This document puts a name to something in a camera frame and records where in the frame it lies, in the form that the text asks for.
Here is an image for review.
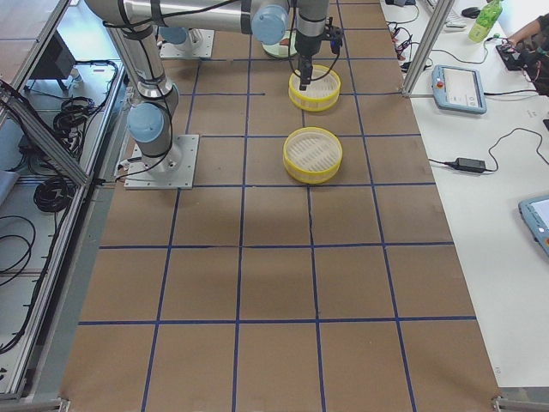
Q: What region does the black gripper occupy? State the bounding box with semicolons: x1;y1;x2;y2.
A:
295;33;322;91

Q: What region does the yellow steamer basket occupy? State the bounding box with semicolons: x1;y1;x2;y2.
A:
288;64;341;112
282;127;343;185

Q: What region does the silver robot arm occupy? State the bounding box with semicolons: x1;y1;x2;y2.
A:
87;1;340;172
160;27;297;94

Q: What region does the teach pendant with red button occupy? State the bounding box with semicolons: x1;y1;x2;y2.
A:
431;64;487;115

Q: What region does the green drink bottle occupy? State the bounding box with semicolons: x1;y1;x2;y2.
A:
468;0;503;43

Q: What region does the black power adapter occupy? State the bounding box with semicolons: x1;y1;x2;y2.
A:
444;157;487;173

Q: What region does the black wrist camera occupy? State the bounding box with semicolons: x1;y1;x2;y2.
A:
325;25;343;57

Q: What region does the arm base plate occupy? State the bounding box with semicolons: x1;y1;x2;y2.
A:
124;135;199;190
160;27;214;60

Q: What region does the aluminium frame post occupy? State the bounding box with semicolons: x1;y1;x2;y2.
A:
401;0;454;97

